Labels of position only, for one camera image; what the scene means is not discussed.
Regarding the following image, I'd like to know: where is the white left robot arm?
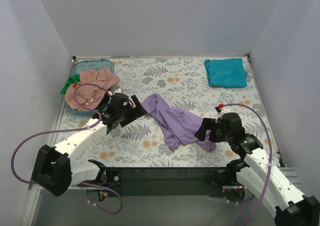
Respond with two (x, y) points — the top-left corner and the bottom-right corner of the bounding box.
(31, 93), (147, 196)

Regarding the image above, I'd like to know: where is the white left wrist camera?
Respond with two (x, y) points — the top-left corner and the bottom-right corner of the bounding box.
(106, 88), (127, 99)

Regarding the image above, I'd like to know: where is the purple t shirt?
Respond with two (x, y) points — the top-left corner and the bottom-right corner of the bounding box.
(142, 93), (217, 152)

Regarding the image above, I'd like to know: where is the pink t shirt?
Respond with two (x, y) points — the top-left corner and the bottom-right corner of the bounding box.
(65, 67), (120, 111)

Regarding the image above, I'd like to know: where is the blue plastic basket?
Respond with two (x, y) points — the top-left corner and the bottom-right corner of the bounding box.
(64, 59), (115, 116)

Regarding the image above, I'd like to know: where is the aluminium frame rail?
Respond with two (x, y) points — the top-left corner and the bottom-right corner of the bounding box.
(20, 167), (305, 226)

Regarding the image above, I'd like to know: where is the green t shirt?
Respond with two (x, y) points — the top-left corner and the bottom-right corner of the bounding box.
(60, 74), (81, 95)

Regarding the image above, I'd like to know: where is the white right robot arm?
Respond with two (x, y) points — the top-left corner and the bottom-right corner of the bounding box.
(195, 111), (320, 226)

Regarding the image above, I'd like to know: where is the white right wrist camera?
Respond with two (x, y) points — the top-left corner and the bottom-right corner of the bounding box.
(215, 104), (231, 118)

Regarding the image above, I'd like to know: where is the folded teal t shirt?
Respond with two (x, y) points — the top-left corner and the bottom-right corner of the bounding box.
(204, 58), (248, 88)

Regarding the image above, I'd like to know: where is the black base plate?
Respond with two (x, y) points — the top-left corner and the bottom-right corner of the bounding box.
(98, 167), (251, 198)

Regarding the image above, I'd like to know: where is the floral table mat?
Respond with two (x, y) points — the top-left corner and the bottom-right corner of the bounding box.
(50, 57), (280, 169)

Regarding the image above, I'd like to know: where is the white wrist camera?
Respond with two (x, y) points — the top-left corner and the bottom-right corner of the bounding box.
(215, 104), (231, 118)
(106, 88), (127, 99)

